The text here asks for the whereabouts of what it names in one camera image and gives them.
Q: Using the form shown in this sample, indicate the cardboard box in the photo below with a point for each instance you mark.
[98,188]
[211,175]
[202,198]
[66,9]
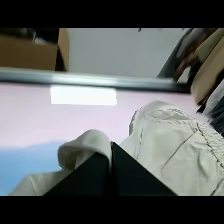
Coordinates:
[26,50]

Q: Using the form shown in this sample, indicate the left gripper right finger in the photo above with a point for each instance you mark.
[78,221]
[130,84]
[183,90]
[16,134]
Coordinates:
[136,180]

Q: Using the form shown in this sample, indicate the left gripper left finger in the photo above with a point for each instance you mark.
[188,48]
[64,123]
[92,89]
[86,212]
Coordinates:
[88,180]

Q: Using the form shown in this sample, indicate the beige pants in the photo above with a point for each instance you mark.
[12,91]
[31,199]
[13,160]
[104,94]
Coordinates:
[166,150]

